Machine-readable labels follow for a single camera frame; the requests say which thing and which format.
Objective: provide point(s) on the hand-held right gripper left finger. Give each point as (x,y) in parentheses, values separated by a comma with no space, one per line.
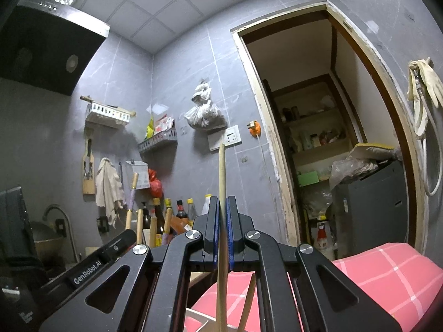
(216,235)

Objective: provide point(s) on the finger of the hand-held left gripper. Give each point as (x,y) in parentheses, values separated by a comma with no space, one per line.
(119,245)

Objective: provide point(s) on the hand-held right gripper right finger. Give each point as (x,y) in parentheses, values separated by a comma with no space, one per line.
(230,242)

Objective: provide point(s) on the wooden chopstick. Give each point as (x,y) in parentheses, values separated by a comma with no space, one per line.
(221,301)
(250,290)

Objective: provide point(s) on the large oil jug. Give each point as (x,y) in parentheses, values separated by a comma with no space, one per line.
(206,204)

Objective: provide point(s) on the clear bottle yellow cap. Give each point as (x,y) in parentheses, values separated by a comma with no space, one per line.
(192,212)

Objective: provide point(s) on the orange food packet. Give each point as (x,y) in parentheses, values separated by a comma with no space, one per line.
(181,225)

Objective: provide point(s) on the dark bottle white label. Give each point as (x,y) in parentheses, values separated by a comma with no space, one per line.
(146,218)

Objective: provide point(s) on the black bottle red label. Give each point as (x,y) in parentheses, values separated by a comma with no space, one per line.
(181,211)

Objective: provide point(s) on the dark sauce bottle yellow cap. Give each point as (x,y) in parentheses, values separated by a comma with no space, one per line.
(159,214)

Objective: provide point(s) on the wooden rolling pin purple wrap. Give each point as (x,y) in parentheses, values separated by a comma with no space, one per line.
(132,193)

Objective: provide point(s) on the small bottle yellow cap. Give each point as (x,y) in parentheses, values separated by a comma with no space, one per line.
(168,204)

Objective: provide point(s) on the hanging beige dishcloth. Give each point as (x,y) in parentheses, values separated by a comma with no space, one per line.
(109,186)

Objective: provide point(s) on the red plastic bag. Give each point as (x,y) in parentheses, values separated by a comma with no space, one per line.
(155,185)

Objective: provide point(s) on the wooden knife block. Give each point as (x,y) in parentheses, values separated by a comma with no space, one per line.
(88,179)

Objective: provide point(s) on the white paper box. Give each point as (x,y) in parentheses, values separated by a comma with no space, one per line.
(138,174)

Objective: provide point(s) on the metal faucet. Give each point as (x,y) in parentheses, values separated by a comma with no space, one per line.
(55,208)

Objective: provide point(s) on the green box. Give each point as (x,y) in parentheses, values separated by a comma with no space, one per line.
(308,179)

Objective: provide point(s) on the yellow snack packet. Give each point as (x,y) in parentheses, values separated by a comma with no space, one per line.
(150,128)

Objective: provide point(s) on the hanging clear plastic bag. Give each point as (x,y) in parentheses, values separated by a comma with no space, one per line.
(204,114)

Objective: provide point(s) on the red white snack packet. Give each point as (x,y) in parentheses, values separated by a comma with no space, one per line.
(163,124)

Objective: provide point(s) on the pantry shelf unit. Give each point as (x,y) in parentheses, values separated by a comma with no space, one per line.
(318,145)

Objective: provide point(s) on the crumpled clear plastic bag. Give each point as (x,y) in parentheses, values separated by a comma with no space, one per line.
(349,171)

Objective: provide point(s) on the pink checked cloth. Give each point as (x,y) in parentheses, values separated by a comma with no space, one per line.
(373,283)

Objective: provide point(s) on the yellow edged board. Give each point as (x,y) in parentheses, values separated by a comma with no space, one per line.
(375,150)

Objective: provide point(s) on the black range hood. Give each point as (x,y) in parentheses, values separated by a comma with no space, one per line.
(38,48)

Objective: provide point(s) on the cream rubber gloves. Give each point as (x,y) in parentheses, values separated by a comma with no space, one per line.
(432,79)

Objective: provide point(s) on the black wall outlet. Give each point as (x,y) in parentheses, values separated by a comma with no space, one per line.
(102,224)

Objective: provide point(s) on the white wall socket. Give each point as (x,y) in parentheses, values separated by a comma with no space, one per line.
(226,137)

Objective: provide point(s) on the wooden door frame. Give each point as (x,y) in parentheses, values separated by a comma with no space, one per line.
(273,145)

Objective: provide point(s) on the grey wall basket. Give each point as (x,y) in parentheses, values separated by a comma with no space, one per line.
(157,141)

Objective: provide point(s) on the orange wall plug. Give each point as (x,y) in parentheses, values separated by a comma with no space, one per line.
(254,128)

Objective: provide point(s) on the white wall rack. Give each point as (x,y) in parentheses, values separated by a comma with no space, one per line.
(107,114)

